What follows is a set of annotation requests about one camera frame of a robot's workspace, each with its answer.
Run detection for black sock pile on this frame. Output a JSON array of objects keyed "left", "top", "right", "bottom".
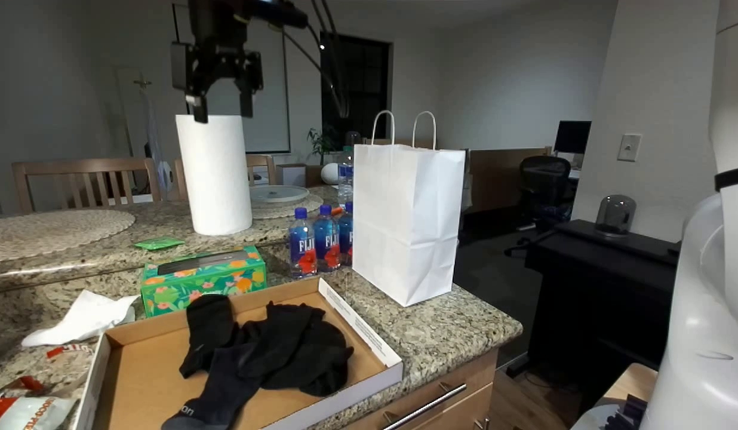
[{"left": 241, "top": 304, "right": 354, "bottom": 396}]

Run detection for green tissue box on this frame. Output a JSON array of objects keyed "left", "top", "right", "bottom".
[{"left": 138, "top": 243, "right": 268, "bottom": 319}]

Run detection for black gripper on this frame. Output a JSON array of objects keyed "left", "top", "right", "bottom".
[{"left": 173, "top": 0, "right": 263, "bottom": 124}]

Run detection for drawer handle metal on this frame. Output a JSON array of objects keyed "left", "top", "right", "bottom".
[{"left": 382, "top": 382, "right": 468, "bottom": 430}]

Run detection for water bottle pack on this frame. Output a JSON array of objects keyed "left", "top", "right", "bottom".
[{"left": 290, "top": 203, "right": 342, "bottom": 274}]

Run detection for red white snack bag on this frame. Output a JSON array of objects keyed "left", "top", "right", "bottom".
[{"left": 0, "top": 377, "right": 75, "bottom": 430}]

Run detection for white crumpled napkin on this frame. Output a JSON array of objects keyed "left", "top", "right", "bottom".
[{"left": 21, "top": 291, "right": 137, "bottom": 346}]

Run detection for white projector screen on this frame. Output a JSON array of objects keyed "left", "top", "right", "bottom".
[{"left": 173, "top": 0, "right": 290, "bottom": 153}]

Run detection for computer monitor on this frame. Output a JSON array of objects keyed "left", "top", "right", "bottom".
[{"left": 555, "top": 120, "right": 589, "bottom": 153}]

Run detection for wall light switch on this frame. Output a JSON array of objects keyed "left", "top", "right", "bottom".
[{"left": 617, "top": 133, "right": 642, "bottom": 162}]

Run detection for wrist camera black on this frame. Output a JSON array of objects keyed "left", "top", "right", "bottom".
[{"left": 250, "top": 0, "right": 309, "bottom": 28}]

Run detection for cardboard tray box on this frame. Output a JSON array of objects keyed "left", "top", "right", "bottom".
[{"left": 75, "top": 277, "right": 402, "bottom": 430}]

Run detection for black cabinet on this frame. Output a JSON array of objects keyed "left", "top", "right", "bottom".
[{"left": 526, "top": 219, "right": 680, "bottom": 400}]

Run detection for wooden chair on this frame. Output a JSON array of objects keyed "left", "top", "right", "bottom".
[{"left": 13, "top": 159, "right": 161, "bottom": 213}]

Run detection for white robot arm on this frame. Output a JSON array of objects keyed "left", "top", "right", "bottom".
[{"left": 639, "top": 0, "right": 738, "bottom": 430}]

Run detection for black office chair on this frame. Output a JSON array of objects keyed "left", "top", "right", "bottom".
[{"left": 521, "top": 155, "right": 571, "bottom": 229}]

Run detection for white paper towel roll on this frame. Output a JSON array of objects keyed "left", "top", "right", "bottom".
[{"left": 175, "top": 114, "right": 254, "bottom": 236}]

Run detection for black sock long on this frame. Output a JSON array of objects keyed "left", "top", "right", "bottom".
[{"left": 161, "top": 295, "right": 259, "bottom": 430}]

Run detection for white paper bag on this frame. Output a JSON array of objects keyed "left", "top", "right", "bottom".
[{"left": 352, "top": 127, "right": 466, "bottom": 307}]

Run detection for white plate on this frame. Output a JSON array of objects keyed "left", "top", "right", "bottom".
[{"left": 250, "top": 184, "right": 311, "bottom": 203}]

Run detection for round woven placemat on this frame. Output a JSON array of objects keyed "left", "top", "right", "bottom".
[{"left": 0, "top": 207, "right": 133, "bottom": 262}]

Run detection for green small packet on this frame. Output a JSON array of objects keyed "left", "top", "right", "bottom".
[{"left": 133, "top": 239, "right": 182, "bottom": 253}]

